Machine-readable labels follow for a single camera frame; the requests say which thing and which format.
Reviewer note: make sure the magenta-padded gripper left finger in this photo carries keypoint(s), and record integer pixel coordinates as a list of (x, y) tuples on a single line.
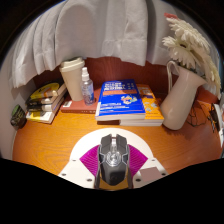
[(71, 170)]

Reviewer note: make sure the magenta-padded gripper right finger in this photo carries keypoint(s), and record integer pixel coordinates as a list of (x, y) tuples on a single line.
[(151, 171)]

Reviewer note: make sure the grey black computer mouse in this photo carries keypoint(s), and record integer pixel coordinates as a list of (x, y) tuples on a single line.
[(113, 160)]

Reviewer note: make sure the yellow and white book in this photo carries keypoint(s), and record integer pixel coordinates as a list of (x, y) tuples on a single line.
[(41, 116)]

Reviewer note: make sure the red-brown book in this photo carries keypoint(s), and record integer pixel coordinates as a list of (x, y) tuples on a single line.
[(76, 106)]

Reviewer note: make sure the orange book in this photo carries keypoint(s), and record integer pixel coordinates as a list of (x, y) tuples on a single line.
[(151, 103)]

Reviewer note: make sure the dark green mug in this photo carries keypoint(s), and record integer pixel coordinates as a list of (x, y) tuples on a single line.
[(18, 116)]

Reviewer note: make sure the blue book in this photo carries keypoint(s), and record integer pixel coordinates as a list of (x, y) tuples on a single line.
[(121, 100)]

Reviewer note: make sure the white pitcher vase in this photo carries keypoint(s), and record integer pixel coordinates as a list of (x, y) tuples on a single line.
[(183, 100)]

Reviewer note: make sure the clear spray bottle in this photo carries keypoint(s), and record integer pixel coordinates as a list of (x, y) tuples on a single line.
[(88, 90)]

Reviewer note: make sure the white tablet device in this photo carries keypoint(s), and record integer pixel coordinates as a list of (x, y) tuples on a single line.
[(220, 123)]

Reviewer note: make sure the yellow and black book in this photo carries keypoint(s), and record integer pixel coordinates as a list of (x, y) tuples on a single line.
[(46, 90)]

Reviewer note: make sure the beige tumbler with lid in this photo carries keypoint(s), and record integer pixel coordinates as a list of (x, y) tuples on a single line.
[(73, 80)]

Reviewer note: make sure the white flower bouquet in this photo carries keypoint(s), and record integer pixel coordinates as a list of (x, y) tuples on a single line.
[(190, 46)]

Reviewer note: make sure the white pleated curtain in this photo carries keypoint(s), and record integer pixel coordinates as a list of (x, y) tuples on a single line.
[(100, 30)]

